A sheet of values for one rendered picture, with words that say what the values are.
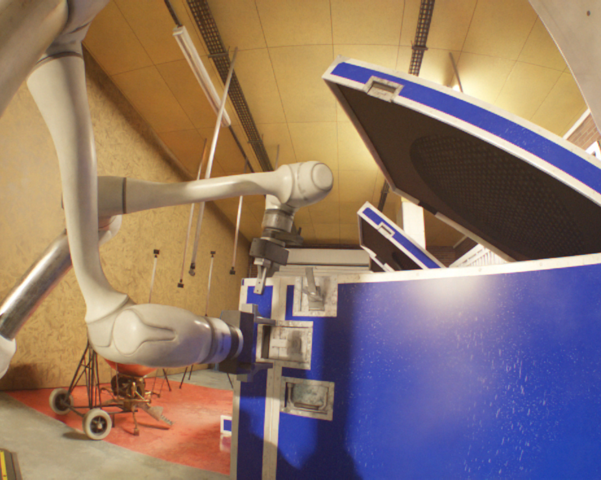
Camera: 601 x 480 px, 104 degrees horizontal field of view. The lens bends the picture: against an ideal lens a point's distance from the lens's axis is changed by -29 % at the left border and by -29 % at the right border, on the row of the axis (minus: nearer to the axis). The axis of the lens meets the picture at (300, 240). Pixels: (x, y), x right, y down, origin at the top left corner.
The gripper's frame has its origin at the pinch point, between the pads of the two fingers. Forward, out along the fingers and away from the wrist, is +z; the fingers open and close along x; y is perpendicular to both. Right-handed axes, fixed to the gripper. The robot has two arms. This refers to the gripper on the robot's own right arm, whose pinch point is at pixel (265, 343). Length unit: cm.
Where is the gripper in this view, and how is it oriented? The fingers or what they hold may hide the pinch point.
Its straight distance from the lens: 78.6
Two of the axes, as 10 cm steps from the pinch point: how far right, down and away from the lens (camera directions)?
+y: 8.8, -0.9, -4.7
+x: 0.6, -9.6, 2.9
